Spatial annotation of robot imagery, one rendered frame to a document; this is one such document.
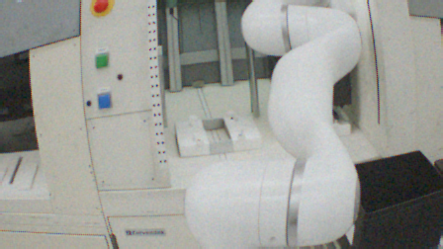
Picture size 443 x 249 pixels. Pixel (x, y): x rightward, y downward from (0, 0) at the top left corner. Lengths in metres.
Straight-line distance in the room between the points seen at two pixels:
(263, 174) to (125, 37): 0.74
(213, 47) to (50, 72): 1.05
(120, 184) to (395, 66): 0.77
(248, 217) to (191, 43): 1.64
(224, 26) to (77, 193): 1.01
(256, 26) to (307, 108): 0.25
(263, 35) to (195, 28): 1.29
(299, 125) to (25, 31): 0.83
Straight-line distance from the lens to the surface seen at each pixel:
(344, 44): 1.00
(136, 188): 1.52
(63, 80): 1.44
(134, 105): 1.45
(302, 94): 0.86
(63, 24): 1.41
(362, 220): 1.17
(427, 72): 1.63
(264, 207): 0.74
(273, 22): 1.04
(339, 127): 1.76
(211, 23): 2.33
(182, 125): 1.84
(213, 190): 0.76
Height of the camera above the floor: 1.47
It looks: 18 degrees down
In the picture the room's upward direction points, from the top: 5 degrees counter-clockwise
